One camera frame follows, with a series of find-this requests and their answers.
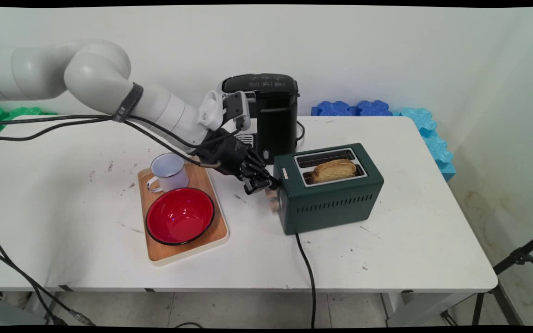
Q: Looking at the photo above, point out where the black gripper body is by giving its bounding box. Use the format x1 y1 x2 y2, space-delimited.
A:
200 129 265 179

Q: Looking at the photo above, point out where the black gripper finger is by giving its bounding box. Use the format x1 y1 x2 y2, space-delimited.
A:
240 163 270 195
248 150 280 189

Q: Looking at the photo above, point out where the green two-slot toaster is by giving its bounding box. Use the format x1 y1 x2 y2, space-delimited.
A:
266 142 384 235

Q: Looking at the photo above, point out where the black coffee machine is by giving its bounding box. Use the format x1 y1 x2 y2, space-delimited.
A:
220 73 300 165

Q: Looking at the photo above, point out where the pale enamel mug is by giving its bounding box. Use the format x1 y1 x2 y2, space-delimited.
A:
146 153 190 193

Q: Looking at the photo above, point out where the toasted bread slice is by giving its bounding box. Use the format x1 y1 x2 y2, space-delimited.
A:
311 159 358 184

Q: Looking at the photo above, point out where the red bowl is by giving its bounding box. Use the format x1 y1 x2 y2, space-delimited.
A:
145 187 215 246

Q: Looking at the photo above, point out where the blue foam mat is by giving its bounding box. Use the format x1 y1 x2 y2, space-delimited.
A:
311 100 358 117
356 100 394 117

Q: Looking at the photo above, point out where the wooden tray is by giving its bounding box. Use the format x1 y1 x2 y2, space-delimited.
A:
137 162 230 267

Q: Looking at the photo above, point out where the cyan foam mat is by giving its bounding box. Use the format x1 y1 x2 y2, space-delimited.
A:
398 108 457 182

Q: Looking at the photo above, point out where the white table leg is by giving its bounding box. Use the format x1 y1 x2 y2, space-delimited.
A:
382 291 475 327

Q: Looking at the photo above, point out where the black tripod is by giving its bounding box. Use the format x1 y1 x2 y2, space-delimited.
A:
440 229 533 327

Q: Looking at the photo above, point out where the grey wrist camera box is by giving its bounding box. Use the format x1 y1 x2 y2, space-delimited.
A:
223 91 252 131

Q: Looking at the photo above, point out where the black toaster power cable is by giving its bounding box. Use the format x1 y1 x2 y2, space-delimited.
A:
294 233 317 328

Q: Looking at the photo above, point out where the black arm strap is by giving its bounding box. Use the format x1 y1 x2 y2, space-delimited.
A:
113 82 144 123

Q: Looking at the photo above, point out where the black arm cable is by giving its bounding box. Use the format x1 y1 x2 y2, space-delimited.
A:
0 118 223 168
0 114 244 151

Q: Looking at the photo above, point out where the black floor cable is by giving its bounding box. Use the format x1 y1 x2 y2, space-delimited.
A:
0 235 96 327

